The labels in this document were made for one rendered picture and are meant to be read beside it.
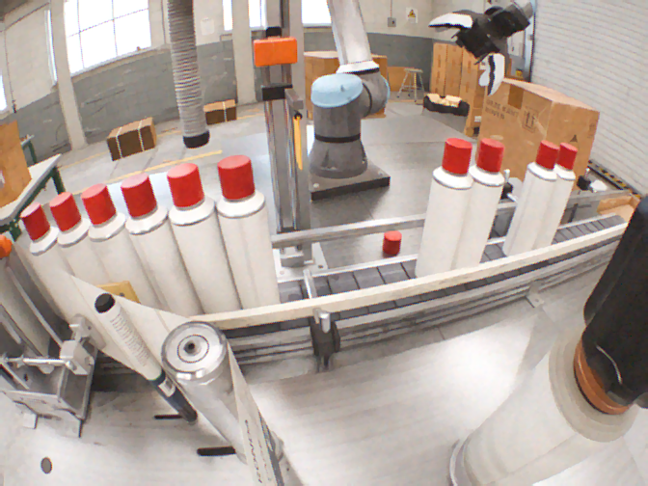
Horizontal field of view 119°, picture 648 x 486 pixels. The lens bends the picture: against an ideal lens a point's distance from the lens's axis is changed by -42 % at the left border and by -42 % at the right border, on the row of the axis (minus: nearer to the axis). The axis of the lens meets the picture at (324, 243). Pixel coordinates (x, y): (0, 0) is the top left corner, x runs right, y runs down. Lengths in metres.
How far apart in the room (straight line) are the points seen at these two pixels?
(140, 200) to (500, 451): 0.37
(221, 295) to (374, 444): 0.23
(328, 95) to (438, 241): 0.43
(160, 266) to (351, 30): 0.70
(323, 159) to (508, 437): 0.68
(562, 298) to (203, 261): 0.58
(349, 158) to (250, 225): 0.48
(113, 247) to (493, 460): 0.39
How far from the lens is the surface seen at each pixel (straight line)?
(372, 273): 0.47
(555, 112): 0.83
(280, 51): 0.35
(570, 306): 0.64
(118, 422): 0.41
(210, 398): 0.18
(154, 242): 0.34
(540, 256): 0.56
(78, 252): 0.39
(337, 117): 0.73
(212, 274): 0.36
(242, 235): 0.32
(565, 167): 0.54
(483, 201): 0.42
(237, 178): 0.30
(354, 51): 0.85
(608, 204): 1.15
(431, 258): 0.43
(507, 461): 0.24
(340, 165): 0.76
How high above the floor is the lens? 1.20
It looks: 38 degrees down
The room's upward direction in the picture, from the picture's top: 1 degrees counter-clockwise
